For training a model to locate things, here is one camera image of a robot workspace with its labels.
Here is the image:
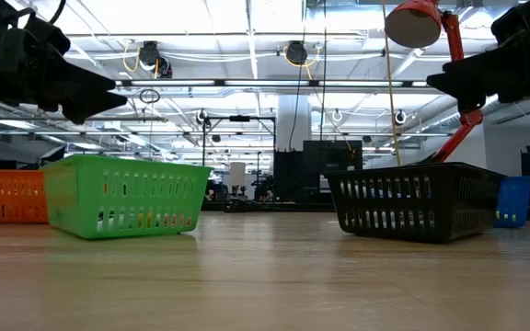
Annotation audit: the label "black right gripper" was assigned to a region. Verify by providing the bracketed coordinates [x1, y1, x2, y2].
[426, 0, 530, 114]

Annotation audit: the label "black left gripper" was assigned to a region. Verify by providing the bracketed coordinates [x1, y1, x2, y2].
[0, 16, 129, 125]

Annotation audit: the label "green plastic basket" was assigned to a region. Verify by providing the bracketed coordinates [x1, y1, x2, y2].
[41, 154, 214, 240]

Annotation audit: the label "dark angled panel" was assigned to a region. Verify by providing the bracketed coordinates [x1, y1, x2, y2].
[38, 145, 67, 167]

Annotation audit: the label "red desk lamp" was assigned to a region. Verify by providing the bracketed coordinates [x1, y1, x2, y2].
[383, 0, 485, 166]

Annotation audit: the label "black plastic basket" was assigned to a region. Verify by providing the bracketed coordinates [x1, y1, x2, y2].
[323, 161, 508, 245]

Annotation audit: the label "blue plastic basket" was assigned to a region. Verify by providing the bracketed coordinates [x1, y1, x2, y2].
[492, 175, 530, 229]

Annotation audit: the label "black partition panels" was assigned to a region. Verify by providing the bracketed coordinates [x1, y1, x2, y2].
[272, 139, 364, 204]

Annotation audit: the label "black ceiling cable reel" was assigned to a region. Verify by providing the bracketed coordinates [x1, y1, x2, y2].
[136, 40, 174, 79]
[284, 40, 310, 66]

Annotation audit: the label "black metal rack frame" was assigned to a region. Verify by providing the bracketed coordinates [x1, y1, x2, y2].
[202, 114, 278, 203]

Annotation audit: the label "black lamp cable with switch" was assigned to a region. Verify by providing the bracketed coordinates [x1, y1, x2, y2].
[221, 196, 250, 213]

